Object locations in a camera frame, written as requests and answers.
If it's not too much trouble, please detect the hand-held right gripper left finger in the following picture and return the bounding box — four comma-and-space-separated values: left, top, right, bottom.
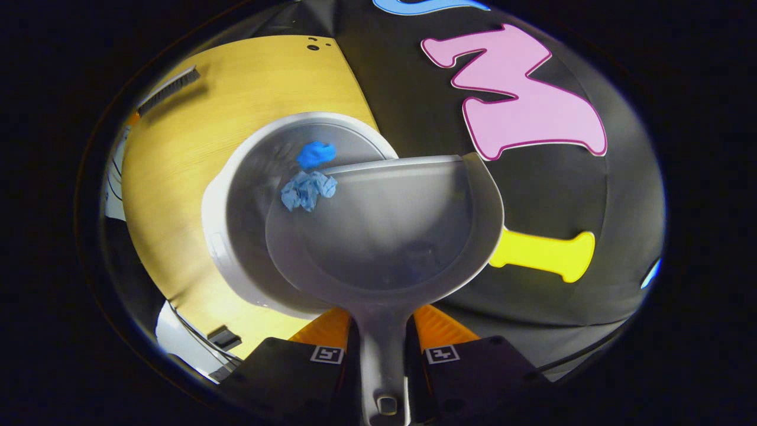
222, 306, 363, 425

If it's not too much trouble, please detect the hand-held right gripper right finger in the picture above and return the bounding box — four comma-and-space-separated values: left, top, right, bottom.
408, 304, 552, 425

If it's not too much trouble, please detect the small grey broom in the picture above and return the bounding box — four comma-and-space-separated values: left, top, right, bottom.
137, 65, 202, 117

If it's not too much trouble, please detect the white ribbed garbage bin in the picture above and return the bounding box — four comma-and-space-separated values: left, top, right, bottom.
201, 111, 400, 320

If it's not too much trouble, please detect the grey dustpan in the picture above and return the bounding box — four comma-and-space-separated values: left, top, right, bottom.
265, 152, 505, 426

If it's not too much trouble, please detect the light blue paper trash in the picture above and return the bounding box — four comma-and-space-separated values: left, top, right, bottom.
280, 170, 338, 212

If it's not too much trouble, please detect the small black box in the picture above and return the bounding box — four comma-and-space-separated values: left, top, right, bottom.
207, 325, 243, 351

